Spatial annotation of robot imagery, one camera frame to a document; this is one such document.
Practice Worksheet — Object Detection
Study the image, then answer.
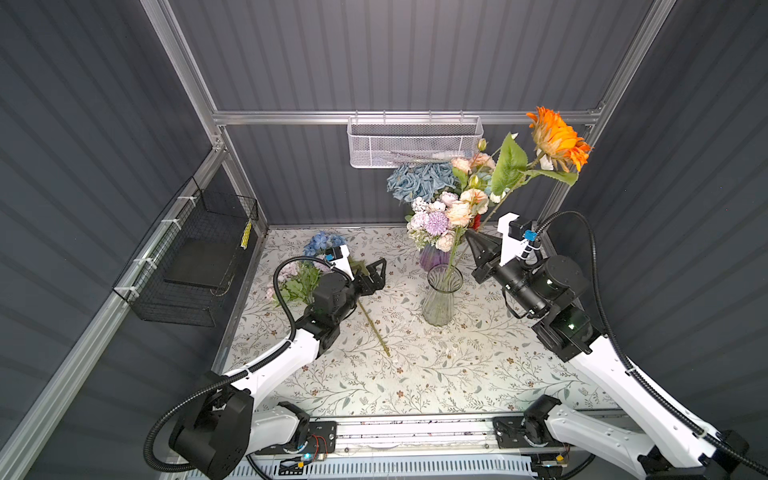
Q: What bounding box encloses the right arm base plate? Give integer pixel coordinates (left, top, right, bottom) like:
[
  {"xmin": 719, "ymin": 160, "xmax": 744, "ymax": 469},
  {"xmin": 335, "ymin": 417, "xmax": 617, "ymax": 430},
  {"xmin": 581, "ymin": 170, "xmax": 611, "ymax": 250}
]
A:
[{"xmin": 491, "ymin": 415, "xmax": 565, "ymax": 449}]

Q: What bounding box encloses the pale blue hydrangea stem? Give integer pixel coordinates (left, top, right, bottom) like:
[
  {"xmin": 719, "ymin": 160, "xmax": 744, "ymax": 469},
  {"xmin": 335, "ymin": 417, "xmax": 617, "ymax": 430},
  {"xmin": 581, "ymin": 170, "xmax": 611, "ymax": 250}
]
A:
[{"xmin": 387, "ymin": 162, "xmax": 458, "ymax": 203}]

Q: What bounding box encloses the bright blue hydrangea stem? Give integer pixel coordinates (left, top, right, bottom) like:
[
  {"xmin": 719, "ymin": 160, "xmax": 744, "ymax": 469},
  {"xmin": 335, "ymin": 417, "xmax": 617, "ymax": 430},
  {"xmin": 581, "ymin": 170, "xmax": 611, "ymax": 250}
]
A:
[{"xmin": 298, "ymin": 232, "xmax": 374, "ymax": 357}]

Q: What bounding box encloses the clear ribbed glass vase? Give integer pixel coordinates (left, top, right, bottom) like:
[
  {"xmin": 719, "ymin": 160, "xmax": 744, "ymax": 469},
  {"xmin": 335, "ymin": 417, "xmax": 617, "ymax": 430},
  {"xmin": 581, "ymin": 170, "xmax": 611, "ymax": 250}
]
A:
[{"xmin": 421, "ymin": 264, "xmax": 464, "ymax": 327}]

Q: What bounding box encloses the black wire wall basket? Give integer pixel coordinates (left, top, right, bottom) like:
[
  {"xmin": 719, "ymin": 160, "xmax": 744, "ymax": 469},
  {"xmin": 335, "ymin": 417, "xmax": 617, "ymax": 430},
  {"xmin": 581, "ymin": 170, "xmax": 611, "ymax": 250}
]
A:
[{"xmin": 113, "ymin": 182, "xmax": 259, "ymax": 328}]

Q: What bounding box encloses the pink lilac mixed bouquet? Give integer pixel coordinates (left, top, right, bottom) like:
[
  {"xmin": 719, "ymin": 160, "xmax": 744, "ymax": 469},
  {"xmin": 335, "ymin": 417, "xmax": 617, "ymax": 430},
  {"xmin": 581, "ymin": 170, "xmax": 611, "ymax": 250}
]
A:
[{"xmin": 265, "ymin": 261, "xmax": 328, "ymax": 305}]

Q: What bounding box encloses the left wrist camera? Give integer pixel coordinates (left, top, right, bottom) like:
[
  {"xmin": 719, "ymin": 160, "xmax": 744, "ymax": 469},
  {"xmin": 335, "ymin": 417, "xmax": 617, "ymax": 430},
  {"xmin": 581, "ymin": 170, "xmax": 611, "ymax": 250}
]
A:
[{"xmin": 323, "ymin": 244, "xmax": 354, "ymax": 279}]

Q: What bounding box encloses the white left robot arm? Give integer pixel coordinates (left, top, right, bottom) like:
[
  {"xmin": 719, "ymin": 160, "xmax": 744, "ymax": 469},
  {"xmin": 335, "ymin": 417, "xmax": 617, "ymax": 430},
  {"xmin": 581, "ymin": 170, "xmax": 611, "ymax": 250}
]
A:
[{"xmin": 143, "ymin": 259, "xmax": 387, "ymax": 479}]

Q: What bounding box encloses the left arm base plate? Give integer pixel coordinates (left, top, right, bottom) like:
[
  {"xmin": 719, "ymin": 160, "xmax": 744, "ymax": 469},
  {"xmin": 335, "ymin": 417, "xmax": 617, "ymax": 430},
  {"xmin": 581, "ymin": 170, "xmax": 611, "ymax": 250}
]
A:
[{"xmin": 255, "ymin": 421, "xmax": 338, "ymax": 455}]

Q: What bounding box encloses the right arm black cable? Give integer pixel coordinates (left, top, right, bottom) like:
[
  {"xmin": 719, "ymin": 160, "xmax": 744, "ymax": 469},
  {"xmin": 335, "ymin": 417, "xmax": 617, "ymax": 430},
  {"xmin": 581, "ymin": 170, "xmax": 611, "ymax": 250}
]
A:
[{"xmin": 536, "ymin": 209, "xmax": 768, "ymax": 478}]

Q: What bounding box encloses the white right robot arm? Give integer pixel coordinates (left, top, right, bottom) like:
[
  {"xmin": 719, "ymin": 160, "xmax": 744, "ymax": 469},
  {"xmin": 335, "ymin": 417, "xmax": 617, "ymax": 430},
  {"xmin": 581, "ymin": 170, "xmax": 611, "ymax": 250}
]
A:
[{"xmin": 467, "ymin": 231, "xmax": 749, "ymax": 479}]

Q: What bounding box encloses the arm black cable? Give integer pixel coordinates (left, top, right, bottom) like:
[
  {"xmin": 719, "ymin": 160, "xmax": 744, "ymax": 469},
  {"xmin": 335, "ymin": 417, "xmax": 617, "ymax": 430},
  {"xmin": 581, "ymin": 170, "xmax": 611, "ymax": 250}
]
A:
[
  {"xmin": 142, "ymin": 256, "xmax": 355, "ymax": 475},
  {"xmin": 536, "ymin": 209, "xmax": 768, "ymax": 478}
]

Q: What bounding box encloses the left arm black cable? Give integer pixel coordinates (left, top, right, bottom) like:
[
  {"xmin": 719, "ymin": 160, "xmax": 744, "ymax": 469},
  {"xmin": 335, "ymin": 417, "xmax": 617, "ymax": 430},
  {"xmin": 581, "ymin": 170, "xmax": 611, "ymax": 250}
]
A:
[{"xmin": 142, "ymin": 256, "xmax": 355, "ymax": 475}]

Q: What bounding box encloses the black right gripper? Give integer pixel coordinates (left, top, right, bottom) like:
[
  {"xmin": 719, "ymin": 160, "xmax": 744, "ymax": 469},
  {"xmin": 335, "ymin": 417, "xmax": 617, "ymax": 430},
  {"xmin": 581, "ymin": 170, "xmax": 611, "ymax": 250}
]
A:
[{"xmin": 466, "ymin": 227, "xmax": 543, "ymax": 320}]

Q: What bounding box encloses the lilac white mixed bouquet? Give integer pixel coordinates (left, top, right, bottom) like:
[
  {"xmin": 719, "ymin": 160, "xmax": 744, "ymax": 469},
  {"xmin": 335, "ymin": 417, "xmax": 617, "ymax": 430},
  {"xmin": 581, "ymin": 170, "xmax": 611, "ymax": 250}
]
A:
[{"xmin": 406, "ymin": 191, "xmax": 459, "ymax": 253}]

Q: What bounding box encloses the orange gerbera flower stem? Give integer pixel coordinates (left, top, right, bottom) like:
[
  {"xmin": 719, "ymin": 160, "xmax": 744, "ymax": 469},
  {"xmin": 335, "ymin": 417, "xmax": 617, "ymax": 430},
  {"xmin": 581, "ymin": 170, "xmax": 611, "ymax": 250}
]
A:
[{"xmin": 469, "ymin": 106, "xmax": 592, "ymax": 226}]

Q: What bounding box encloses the aluminium front rail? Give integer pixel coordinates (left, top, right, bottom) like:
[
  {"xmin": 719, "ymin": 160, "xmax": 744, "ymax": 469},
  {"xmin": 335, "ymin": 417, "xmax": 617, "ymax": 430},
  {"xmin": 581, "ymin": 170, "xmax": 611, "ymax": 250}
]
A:
[{"xmin": 173, "ymin": 410, "xmax": 619, "ymax": 457}]

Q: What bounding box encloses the peach pink rose stem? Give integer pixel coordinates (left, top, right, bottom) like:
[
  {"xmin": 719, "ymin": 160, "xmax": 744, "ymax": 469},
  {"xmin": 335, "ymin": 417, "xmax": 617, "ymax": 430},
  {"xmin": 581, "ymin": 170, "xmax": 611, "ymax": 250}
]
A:
[{"xmin": 450, "ymin": 138, "xmax": 496, "ymax": 176}]

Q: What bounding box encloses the blue purple glass vase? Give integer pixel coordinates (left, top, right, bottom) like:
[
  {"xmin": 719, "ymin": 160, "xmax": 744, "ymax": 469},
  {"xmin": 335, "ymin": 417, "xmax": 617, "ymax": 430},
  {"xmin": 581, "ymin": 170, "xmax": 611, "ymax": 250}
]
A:
[{"xmin": 419, "ymin": 245, "xmax": 450, "ymax": 272}]

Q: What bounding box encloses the white wire mesh basket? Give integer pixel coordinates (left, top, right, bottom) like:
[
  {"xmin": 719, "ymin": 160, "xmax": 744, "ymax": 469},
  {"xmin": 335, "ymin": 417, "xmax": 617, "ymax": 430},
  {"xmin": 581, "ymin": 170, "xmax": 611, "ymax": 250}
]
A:
[{"xmin": 346, "ymin": 115, "xmax": 484, "ymax": 169}]

